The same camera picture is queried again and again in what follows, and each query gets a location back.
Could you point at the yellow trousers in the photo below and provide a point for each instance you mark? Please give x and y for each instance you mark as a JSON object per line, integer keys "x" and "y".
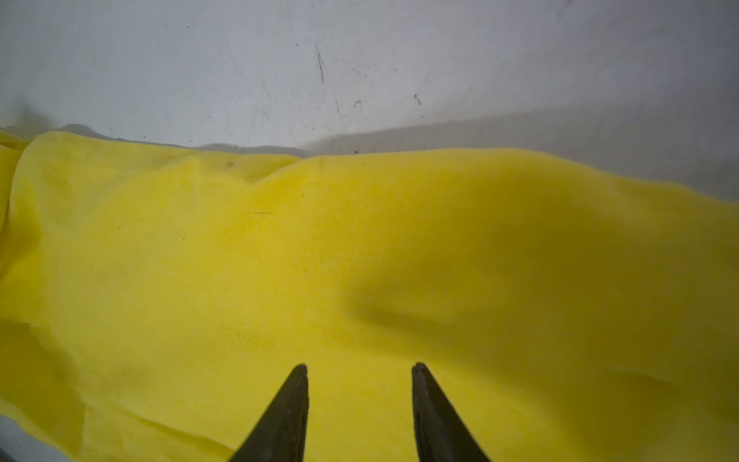
{"x": 153, "y": 299}

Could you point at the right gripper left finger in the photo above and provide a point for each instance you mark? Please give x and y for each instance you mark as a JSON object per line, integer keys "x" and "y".
{"x": 280, "y": 434}

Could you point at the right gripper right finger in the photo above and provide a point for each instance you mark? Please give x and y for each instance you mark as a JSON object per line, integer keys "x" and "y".
{"x": 440, "y": 433}

